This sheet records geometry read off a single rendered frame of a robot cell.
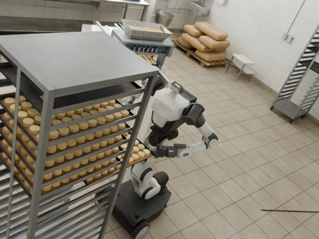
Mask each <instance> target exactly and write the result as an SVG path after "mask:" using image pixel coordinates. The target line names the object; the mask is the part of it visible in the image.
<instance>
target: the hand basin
mask: <svg viewBox="0 0 319 239"><path fill-rule="evenodd" d="M226 1H227V0H215V2H217V3H219V4H223V5H225V3H226ZM213 2H214V0H198V1H191V0H189V1H188V3H187V6H186V9H188V10H190V11H191V12H193V13H195V14H196V17H195V20H194V23H193V25H194V24H195V22H196V19H197V16H208V14H209V12H210V8H211V7H212V4H213Z"/></svg>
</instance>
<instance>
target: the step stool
mask: <svg viewBox="0 0 319 239"><path fill-rule="evenodd" d="M234 57H236V58H237V59H238V60H240V61H241V62H242V63H244V64H242V63H234V64H232V60H233V58H234ZM245 64H254V63H253V62H252V61H251V60H249V59H248V58H247V57H245V56H244V55H239V54H233V57H232V59H231V61H230V63H229V66H228V68H227V70H226V72H225V73H227V71H228V69H229V67H230V65H235V66H237V67H238V68H239V69H238V71H237V73H239V71H240V70H241V71H240V73H239V75H238V77H237V79H236V82H237V81H238V79H239V76H240V74H252V76H251V78H250V80H249V82H250V81H251V79H252V77H253V75H254V74H255V73H254V72H253V71H252V70H250V69H249V68H248V67H246V66H245ZM242 71H243V72H244V73H242Z"/></svg>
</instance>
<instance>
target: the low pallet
mask: <svg viewBox="0 0 319 239"><path fill-rule="evenodd" d="M172 42H174V47H175V48H182V49H184V50H185V51H187V54H186V56H187V57H195V58H196V59H198V60H199V61H201V63H200V66H201V67H211V66H220V65H225V64H229V62H227V61H226V60H221V61H212V62H206V61H205V60H203V59H202V58H200V57H199V56H197V55H196V54H195V51H196V50H197V49H187V48H185V47H184V46H183V45H181V44H180V43H178V42H177V40H172Z"/></svg>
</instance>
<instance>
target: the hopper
mask: <svg viewBox="0 0 319 239"><path fill-rule="evenodd" d="M122 24H123V28H124V32H125V34H126V35H127V36H128V37H129V38H130V39H138V40H149V41H160V42H163V41H165V40H166V39H167V38H168V37H169V36H171V35H172V33H171V32H170V31H168V30H167V29H166V28H165V27H164V26H163V25H162V24H157V23H149V22H141V21H133V20H125V19H122Z"/></svg>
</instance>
